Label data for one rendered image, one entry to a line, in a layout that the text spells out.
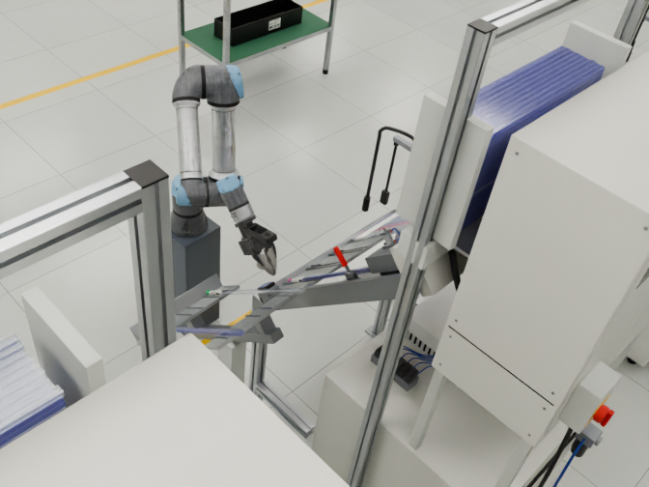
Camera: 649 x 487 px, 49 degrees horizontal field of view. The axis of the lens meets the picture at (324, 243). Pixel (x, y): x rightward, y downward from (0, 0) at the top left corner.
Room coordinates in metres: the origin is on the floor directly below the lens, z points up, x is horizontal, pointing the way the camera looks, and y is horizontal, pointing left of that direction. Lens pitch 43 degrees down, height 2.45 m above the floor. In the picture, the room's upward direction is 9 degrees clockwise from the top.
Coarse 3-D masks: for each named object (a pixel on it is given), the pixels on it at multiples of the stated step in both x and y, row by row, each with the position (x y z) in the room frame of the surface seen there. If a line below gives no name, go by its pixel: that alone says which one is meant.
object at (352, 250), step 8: (368, 240) 1.83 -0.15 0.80; (376, 240) 1.79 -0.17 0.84; (344, 248) 1.83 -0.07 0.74; (352, 248) 1.79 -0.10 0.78; (360, 248) 1.75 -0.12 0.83; (368, 248) 1.73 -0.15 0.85; (336, 256) 1.76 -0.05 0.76; (344, 256) 1.72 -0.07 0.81; (352, 256) 1.68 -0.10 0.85; (320, 264) 1.71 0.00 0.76; (328, 264) 1.69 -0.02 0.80; (336, 264) 1.65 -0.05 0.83; (304, 272) 1.69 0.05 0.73; (312, 272) 1.65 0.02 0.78; (320, 272) 1.62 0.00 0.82; (328, 272) 1.59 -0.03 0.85; (312, 280) 1.55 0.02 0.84; (320, 280) 1.55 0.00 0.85
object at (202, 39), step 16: (224, 0) 3.64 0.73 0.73; (336, 0) 4.32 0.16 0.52; (224, 16) 3.64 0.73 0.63; (304, 16) 4.38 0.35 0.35; (192, 32) 3.95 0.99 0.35; (208, 32) 3.98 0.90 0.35; (224, 32) 3.64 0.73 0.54; (288, 32) 4.13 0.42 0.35; (304, 32) 4.17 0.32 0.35; (320, 32) 4.23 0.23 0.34; (208, 48) 3.78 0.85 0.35; (224, 48) 3.64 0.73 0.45; (240, 48) 3.84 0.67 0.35; (256, 48) 3.87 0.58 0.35; (272, 48) 3.91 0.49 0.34; (224, 64) 3.63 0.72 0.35
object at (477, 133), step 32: (544, 0) 1.37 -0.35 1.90; (576, 0) 1.45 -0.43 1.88; (512, 32) 1.27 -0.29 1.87; (576, 32) 1.72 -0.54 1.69; (608, 64) 1.65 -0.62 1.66; (416, 128) 1.28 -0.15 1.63; (480, 128) 1.19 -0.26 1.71; (416, 160) 1.27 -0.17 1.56; (480, 160) 1.19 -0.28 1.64; (416, 192) 1.25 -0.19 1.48; (448, 192) 1.21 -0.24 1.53; (448, 224) 1.19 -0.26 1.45; (416, 352) 1.50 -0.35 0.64; (288, 416) 1.40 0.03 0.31
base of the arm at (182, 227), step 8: (176, 216) 1.99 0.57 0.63; (184, 216) 1.98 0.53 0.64; (192, 216) 1.99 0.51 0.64; (200, 216) 2.01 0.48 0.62; (176, 224) 1.98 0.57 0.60; (184, 224) 1.97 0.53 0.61; (192, 224) 1.98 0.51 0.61; (200, 224) 2.00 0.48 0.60; (176, 232) 1.96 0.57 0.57; (184, 232) 1.96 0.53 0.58; (192, 232) 1.97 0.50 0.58; (200, 232) 1.99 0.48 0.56
